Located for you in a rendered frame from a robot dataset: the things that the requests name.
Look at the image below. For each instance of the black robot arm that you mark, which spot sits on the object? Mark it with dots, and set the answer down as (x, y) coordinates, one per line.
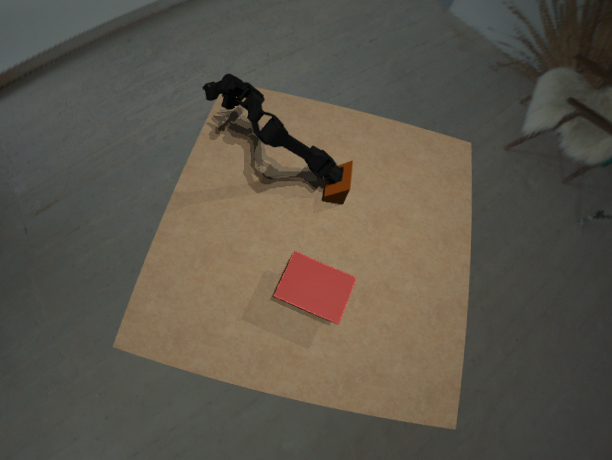
(274, 133)

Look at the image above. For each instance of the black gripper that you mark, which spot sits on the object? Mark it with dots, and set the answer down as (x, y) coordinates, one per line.
(213, 90)

